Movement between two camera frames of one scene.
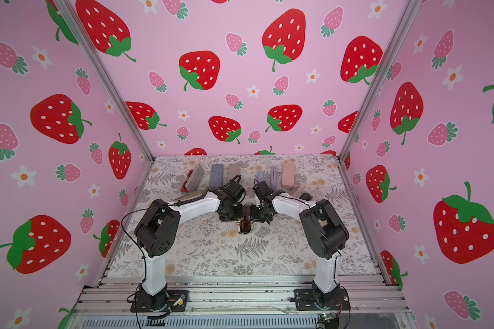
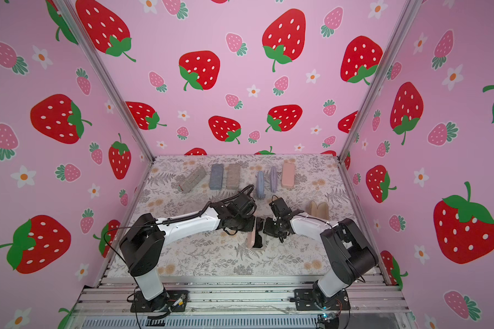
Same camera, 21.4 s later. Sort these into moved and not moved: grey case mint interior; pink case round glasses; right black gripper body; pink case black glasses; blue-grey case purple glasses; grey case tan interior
Moved: pink case black glasses; right black gripper body
Not moved: grey case mint interior; pink case round glasses; blue-grey case purple glasses; grey case tan interior
